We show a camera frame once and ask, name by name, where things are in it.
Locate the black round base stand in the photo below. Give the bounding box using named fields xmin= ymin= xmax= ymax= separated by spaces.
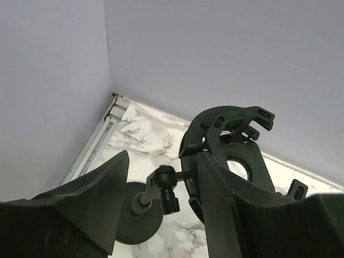
xmin=116 ymin=106 xmax=307 ymax=245

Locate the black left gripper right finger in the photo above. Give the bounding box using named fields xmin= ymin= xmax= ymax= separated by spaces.
xmin=198 ymin=153 xmax=343 ymax=257

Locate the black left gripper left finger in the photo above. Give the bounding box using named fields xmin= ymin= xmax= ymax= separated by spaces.
xmin=1 ymin=151 xmax=130 ymax=257

